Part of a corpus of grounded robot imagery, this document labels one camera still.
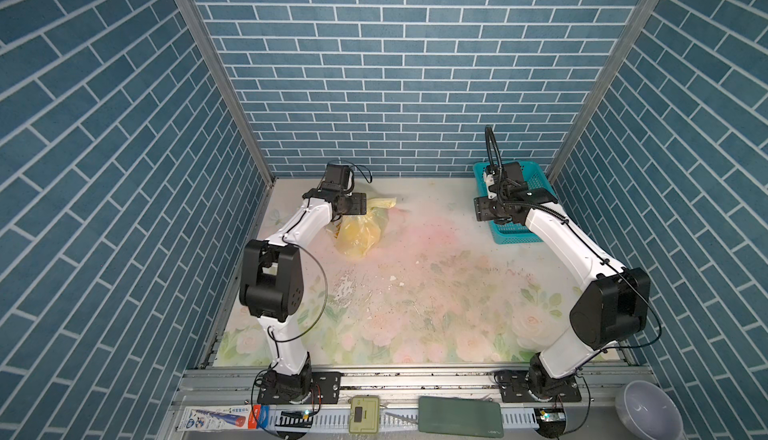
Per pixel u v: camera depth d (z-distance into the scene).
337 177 0.74
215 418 0.69
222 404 0.71
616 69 0.88
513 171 0.67
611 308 0.44
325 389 0.74
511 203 0.60
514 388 0.74
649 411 0.70
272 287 0.49
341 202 0.70
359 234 0.96
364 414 0.69
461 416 0.71
